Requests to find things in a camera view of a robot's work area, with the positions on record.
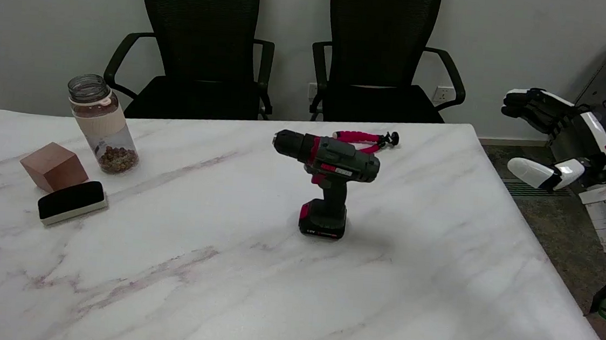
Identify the glass jar with nuts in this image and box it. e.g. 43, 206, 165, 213
61, 72, 146, 176

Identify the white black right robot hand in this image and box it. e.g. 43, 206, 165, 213
495, 86, 606, 196

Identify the brown wooden cube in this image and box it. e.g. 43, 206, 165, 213
18, 140, 92, 196

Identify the black white board eraser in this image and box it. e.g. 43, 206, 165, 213
36, 176, 111, 231

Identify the dark floor vent grille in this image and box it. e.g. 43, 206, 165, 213
501, 178, 573, 202

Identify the black red power screwdriver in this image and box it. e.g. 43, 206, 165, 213
265, 128, 383, 244

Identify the red flexible mini tripod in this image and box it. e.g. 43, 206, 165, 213
332, 128, 400, 156

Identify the black mesh office chair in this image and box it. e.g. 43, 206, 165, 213
100, 0, 282, 130
306, 0, 474, 133

